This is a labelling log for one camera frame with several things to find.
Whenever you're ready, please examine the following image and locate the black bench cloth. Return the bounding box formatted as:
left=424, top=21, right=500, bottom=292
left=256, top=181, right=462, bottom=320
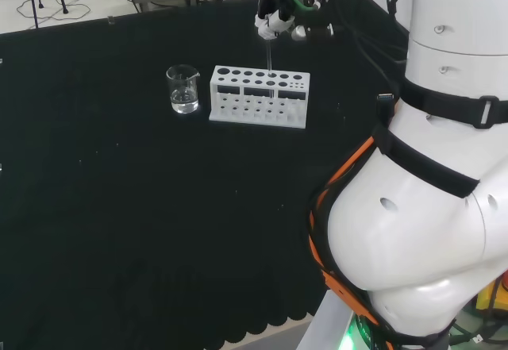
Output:
left=0, top=0, right=410, bottom=345

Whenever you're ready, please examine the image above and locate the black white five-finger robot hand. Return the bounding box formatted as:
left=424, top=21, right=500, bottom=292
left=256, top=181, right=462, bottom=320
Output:
left=253, top=0, right=335, bottom=41

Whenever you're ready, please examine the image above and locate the orange cable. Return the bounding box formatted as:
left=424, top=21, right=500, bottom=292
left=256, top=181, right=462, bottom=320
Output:
left=308, top=136, right=383, bottom=329

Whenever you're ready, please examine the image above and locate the clear glass beaker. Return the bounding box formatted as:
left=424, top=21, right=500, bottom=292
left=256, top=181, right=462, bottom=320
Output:
left=165, top=63, right=200, bottom=114

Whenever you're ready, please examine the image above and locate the yellow stop button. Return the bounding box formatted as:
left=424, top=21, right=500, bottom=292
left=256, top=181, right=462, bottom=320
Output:
left=475, top=271, right=508, bottom=320

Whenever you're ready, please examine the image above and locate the white mounting block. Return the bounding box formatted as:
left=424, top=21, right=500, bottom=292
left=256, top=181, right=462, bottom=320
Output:
left=296, top=289, right=358, bottom=350

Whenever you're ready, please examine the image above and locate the white test tube rack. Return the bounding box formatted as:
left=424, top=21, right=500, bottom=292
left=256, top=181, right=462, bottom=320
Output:
left=209, top=64, right=311, bottom=129

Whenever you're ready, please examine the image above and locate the clear glass rod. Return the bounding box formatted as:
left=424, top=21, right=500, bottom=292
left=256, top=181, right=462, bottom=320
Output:
left=264, top=37, right=275, bottom=101

